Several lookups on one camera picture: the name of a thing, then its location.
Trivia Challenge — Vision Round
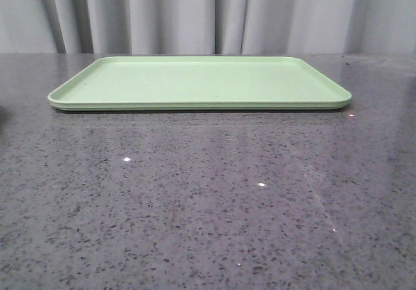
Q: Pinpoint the grey pleated curtain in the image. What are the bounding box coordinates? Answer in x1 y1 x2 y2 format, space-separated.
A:
1 0 415 55

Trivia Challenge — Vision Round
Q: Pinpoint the light green plastic tray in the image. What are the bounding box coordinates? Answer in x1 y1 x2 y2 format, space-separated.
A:
47 56 352 111

